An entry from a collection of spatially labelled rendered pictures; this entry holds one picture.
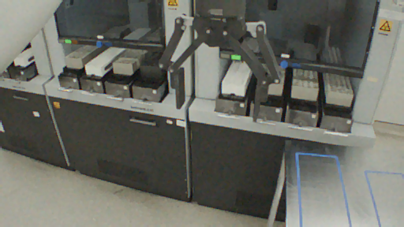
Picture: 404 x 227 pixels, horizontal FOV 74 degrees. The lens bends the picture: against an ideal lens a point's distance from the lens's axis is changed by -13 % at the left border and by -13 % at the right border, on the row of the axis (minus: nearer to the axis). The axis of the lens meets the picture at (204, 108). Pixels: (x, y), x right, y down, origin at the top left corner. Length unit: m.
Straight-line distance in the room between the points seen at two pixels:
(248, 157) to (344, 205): 0.67
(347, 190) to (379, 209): 0.11
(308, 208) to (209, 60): 0.77
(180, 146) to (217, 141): 0.20
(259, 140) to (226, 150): 0.17
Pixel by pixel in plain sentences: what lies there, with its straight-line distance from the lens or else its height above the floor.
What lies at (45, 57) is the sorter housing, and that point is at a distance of 1.86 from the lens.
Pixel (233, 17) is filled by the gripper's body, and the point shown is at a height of 1.36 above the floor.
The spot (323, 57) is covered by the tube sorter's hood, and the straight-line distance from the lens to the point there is 1.27.
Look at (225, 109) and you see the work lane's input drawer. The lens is 1.34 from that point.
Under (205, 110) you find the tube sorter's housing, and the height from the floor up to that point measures 0.73.
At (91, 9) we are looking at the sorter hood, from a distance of 1.51.
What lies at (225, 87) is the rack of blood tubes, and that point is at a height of 0.84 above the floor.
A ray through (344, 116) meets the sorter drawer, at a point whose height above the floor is 0.81.
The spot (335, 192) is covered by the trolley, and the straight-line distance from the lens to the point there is 0.96.
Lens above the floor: 1.48
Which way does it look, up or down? 33 degrees down
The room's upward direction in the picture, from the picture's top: straight up
